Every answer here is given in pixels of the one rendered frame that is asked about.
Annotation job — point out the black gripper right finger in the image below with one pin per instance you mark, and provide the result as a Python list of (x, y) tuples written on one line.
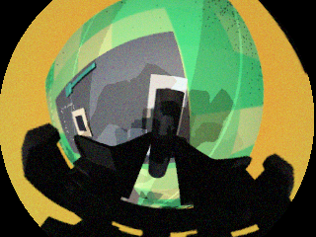
[(196, 171)]

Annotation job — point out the cream square tile with dark blue square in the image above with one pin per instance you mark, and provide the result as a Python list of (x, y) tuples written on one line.
[(81, 123)]

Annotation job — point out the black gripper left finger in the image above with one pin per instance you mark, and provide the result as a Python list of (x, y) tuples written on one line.
[(124, 161)]

